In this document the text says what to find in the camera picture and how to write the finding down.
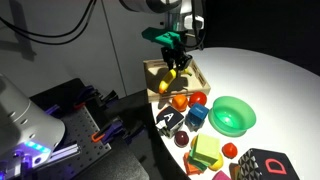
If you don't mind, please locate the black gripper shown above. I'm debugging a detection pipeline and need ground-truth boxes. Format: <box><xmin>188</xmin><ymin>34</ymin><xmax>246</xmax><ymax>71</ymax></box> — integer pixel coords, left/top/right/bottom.
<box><xmin>161</xmin><ymin>45</ymin><xmax>193</xmax><ymax>73</ymax></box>

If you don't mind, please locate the yellow toy banana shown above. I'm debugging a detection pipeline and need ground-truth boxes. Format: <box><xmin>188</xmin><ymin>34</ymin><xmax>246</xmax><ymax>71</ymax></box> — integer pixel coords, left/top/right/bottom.
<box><xmin>158</xmin><ymin>68</ymin><xmax>194</xmax><ymax>95</ymax></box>

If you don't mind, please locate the blue cube block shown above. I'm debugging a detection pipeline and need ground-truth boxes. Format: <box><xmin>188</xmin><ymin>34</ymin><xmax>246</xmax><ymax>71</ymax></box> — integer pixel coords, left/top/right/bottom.
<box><xmin>184</xmin><ymin>102</ymin><xmax>210</xmax><ymax>132</ymax></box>

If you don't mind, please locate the light wooden slatted tray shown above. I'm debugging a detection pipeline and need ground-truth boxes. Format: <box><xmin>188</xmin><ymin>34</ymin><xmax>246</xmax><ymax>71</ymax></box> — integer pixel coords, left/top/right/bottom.
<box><xmin>143</xmin><ymin>57</ymin><xmax>212</xmax><ymax>104</ymax></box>

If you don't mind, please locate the orange toy fruit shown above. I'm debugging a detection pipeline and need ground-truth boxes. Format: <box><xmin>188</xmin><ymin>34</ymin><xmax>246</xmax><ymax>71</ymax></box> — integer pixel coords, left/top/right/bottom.
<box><xmin>171</xmin><ymin>94</ymin><xmax>189</xmax><ymax>113</ymax></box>

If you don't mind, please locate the red toy tomato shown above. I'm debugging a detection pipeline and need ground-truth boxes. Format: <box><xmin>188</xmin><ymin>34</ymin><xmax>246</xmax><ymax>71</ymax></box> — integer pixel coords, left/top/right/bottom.
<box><xmin>188</xmin><ymin>91</ymin><xmax>208</xmax><ymax>108</ymax></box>

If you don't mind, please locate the black soft cube letter A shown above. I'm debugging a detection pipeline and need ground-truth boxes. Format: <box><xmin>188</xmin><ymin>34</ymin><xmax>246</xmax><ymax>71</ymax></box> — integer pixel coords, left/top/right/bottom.
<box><xmin>155</xmin><ymin>105</ymin><xmax>185</xmax><ymax>139</ymax></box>

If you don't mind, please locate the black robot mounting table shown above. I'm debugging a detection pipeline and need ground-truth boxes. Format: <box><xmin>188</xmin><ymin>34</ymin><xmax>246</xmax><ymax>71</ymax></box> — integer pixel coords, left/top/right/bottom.
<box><xmin>29</xmin><ymin>77</ymin><xmax>183</xmax><ymax>180</ymax></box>

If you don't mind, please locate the dark red toy plum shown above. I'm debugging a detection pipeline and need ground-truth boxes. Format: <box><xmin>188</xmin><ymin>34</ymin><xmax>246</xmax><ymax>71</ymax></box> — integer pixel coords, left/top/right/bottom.
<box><xmin>174</xmin><ymin>130</ymin><xmax>190</xmax><ymax>148</ymax></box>

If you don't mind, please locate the green plastic bowl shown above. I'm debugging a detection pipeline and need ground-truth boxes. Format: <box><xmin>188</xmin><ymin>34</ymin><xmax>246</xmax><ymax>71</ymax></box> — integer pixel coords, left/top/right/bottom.
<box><xmin>207</xmin><ymin>95</ymin><xmax>257</xmax><ymax>138</ymax></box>

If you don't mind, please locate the lime green foam cube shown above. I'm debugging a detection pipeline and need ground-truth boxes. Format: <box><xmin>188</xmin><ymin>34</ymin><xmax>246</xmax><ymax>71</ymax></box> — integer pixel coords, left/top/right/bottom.
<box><xmin>192</xmin><ymin>133</ymin><xmax>222</xmax><ymax>165</ymax></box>

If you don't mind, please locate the purple black spring clamp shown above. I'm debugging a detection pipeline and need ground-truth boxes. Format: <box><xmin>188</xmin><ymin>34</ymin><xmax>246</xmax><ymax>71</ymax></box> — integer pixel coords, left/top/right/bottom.
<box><xmin>73</xmin><ymin>85</ymin><xmax>119</xmax><ymax>109</ymax></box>
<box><xmin>91</xmin><ymin>117</ymin><xmax>146</xmax><ymax>144</ymax></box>

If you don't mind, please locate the small red toy fruit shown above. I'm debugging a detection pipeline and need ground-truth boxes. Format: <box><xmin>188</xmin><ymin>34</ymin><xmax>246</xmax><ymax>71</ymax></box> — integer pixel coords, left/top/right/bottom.
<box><xmin>221</xmin><ymin>142</ymin><xmax>239</xmax><ymax>159</ymax></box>

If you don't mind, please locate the dark green block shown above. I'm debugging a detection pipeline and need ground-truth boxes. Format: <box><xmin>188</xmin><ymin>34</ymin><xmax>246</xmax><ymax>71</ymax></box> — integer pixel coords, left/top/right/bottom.
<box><xmin>187</xmin><ymin>151</ymin><xmax>209</xmax><ymax>173</ymax></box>

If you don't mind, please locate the orange red block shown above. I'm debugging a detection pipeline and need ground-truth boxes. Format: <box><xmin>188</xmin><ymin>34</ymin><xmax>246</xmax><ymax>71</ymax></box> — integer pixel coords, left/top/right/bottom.
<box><xmin>182</xmin><ymin>152</ymin><xmax>203</xmax><ymax>176</ymax></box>

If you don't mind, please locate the yellow toy lemon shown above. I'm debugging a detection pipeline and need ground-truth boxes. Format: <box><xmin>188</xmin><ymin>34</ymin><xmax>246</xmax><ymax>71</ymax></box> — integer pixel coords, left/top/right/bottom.
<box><xmin>208</xmin><ymin>151</ymin><xmax>224</xmax><ymax>172</ymax></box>

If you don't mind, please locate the perforated metal breadboard plate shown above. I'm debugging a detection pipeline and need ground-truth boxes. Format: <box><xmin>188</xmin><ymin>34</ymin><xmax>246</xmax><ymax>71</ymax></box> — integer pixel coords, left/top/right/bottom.
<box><xmin>43</xmin><ymin>99</ymin><xmax>113</xmax><ymax>180</ymax></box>

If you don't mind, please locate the pink block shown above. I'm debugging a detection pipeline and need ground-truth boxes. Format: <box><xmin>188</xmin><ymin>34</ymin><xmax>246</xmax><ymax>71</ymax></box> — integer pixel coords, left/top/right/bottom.
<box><xmin>211</xmin><ymin>170</ymin><xmax>232</xmax><ymax>180</ymax></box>

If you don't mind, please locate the brown orange block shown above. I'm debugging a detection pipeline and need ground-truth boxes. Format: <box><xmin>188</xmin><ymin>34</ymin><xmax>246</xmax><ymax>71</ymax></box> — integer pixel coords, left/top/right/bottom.
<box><xmin>229</xmin><ymin>163</ymin><xmax>241</xmax><ymax>180</ymax></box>

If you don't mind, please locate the large black cube letter D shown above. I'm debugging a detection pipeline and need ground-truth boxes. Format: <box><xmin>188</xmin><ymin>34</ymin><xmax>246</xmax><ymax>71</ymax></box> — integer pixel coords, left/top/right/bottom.
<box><xmin>237</xmin><ymin>148</ymin><xmax>300</xmax><ymax>180</ymax></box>

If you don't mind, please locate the thin black hanging cable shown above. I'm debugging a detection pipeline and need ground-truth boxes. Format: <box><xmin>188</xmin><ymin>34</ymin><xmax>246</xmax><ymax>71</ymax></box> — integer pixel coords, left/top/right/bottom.
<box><xmin>0</xmin><ymin>0</ymin><xmax>92</xmax><ymax>38</ymax></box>
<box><xmin>0</xmin><ymin>0</ymin><xmax>98</xmax><ymax>46</ymax></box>

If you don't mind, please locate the short aluminium extrusion rail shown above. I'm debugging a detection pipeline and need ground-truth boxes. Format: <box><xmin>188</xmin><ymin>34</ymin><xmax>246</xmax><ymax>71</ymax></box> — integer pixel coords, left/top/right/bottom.
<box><xmin>44</xmin><ymin>104</ymin><xmax>64</xmax><ymax>118</ymax></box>

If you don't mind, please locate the long aluminium extrusion rail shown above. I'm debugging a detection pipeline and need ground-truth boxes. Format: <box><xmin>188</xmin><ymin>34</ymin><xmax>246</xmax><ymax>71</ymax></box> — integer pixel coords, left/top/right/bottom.
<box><xmin>46</xmin><ymin>141</ymin><xmax>81</xmax><ymax>164</ymax></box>

